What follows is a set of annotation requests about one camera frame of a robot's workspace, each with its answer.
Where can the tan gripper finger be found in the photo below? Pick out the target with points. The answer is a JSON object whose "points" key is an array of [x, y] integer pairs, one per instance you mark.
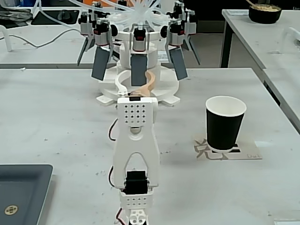
{"points": [[151, 82]]}

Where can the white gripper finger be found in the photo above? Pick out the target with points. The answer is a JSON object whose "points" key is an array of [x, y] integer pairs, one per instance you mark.
{"points": [[119, 83]]}

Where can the black paper cup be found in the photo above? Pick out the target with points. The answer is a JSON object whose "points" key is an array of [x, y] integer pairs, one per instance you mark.
{"points": [[222, 131]]}

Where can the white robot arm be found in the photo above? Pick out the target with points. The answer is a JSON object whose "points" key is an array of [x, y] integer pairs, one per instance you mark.
{"points": [[136, 145]]}

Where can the small printed label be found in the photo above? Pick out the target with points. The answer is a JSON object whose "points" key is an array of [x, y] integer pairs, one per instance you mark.
{"points": [[162, 57]]}

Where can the printed paper mat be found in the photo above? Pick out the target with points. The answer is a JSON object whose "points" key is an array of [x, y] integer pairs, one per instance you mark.
{"points": [[248, 150]]}

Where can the wide grey paddle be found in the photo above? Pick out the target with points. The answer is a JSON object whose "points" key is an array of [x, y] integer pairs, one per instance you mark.
{"points": [[100, 63], [179, 64], [139, 68]]}

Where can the white dispenser machine stand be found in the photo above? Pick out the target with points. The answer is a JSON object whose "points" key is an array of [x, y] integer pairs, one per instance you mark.
{"points": [[168, 90]]}

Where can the grey black pump unit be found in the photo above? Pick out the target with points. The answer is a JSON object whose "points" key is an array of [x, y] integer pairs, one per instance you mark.
{"points": [[140, 37], [86, 24], [102, 34]]}

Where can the thin dark paddle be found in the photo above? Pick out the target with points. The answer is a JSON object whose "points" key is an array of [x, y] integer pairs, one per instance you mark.
{"points": [[193, 50], [84, 50]]}

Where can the clear plastic tube bundle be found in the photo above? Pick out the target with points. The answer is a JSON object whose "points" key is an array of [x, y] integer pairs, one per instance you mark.
{"points": [[140, 11]]}

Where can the grey metal table leg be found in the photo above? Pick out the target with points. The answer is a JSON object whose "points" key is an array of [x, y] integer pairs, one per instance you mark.
{"points": [[227, 47]]}

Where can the orange box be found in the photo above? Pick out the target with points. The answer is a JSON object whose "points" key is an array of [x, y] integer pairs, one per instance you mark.
{"points": [[85, 2]]}

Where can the black flat pad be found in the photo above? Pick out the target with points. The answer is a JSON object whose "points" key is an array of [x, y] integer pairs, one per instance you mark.
{"points": [[54, 18]]}

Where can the dark grey bundle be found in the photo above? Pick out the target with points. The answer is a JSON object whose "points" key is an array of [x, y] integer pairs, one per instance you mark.
{"points": [[14, 17]]}

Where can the wooden stick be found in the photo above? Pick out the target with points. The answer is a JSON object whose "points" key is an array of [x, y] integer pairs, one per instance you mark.
{"points": [[250, 2]]}

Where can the black bowl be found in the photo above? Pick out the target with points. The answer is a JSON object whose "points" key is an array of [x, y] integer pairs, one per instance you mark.
{"points": [[264, 15]]}

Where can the grey plastic tray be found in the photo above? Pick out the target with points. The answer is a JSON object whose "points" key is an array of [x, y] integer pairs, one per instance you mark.
{"points": [[23, 187]]}

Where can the round gold sticker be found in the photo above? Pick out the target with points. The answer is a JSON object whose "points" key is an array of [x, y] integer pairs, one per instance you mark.
{"points": [[11, 210]]}

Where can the white paper sheet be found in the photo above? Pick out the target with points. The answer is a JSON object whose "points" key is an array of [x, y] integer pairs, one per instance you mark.
{"points": [[287, 222]]}

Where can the white curved bracket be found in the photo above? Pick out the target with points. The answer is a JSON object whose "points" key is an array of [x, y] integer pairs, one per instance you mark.
{"points": [[7, 37]]}

